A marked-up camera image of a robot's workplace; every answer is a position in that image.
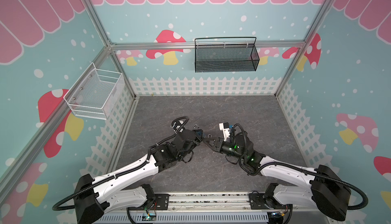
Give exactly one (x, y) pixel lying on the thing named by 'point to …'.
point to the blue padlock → (199, 132)
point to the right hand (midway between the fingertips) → (202, 141)
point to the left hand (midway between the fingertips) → (202, 135)
